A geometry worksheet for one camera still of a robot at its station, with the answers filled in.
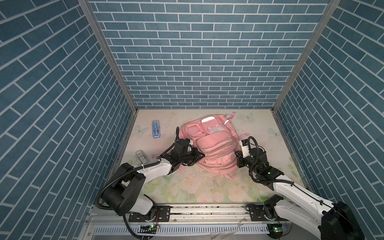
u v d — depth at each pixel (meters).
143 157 0.92
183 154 0.70
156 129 1.08
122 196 0.43
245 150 0.74
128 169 0.46
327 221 0.40
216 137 0.94
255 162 0.63
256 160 0.62
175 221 0.72
